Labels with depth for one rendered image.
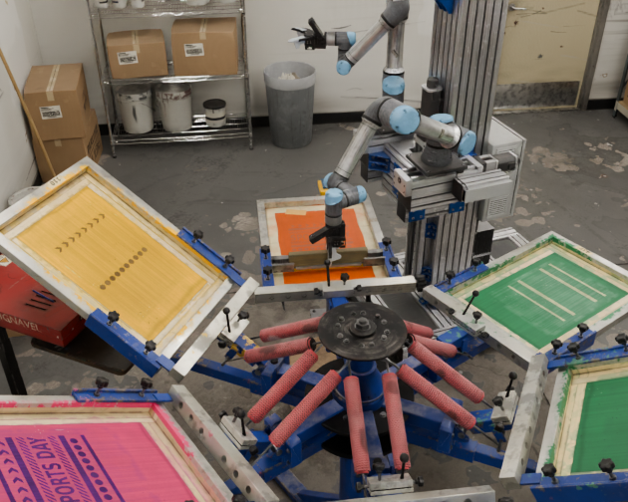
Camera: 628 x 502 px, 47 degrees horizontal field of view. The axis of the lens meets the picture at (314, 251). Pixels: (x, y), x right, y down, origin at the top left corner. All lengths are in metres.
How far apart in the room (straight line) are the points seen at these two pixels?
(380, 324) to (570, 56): 5.39
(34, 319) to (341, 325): 1.21
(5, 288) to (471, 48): 2.34
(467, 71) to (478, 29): 0.20
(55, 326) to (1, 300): 0.31
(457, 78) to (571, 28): 3.87
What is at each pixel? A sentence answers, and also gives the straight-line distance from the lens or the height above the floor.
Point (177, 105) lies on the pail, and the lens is 6.44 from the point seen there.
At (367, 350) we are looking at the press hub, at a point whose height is 1.31.
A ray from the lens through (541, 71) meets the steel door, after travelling 7.46.
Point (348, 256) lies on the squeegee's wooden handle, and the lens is 3.25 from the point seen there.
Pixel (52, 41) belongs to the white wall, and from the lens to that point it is 6.81.
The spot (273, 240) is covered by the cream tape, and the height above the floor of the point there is 0.95.
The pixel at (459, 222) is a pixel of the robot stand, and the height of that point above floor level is 0.77.
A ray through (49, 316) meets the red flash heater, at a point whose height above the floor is 1.10.
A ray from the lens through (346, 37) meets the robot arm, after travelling 3.94.
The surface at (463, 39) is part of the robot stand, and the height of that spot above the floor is 1.80.
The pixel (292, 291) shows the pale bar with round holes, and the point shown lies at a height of 1.04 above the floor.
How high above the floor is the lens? 2.88
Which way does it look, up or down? 34 degrees down
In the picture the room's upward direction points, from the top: straight up
